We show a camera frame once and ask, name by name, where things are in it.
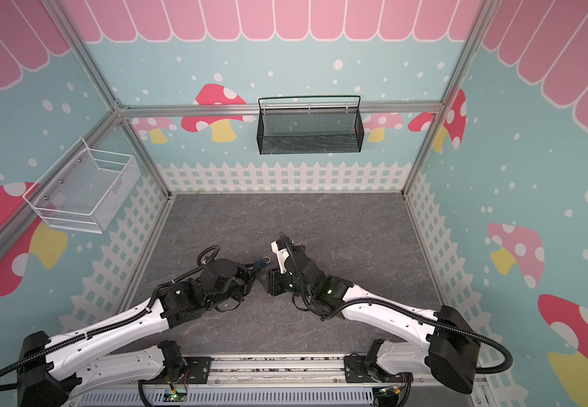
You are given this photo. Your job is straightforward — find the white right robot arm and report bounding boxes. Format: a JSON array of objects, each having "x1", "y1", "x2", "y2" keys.
[{"x1": 265, "y1": 234, "x2": 513, "y2": 394}]

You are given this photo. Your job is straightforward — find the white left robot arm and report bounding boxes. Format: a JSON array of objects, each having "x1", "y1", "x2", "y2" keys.
[{"x1": 0, "y1": 245, "x2": 270, "y2": 406}]

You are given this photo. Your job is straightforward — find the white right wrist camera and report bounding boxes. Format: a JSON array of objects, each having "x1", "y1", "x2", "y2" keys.
[{"x1": 271, "y1": 238, "x2": 294, "y2": 274}]

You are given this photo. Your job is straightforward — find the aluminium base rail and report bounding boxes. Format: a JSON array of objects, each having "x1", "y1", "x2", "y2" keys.
[{"x1": 66, "y1": 344, "x2": 497, "y2": 406}]

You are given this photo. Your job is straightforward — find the black wire mesh basket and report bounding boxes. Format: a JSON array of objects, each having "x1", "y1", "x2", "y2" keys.
[{"x1": 257, "y1": 95, "x2": 365, "y2": 155}]

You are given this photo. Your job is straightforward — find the white wire mesh basket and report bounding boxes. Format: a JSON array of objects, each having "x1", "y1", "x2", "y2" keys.
[{"x1": 23, "y1": 139, "x2": 141, "y2": 234}]

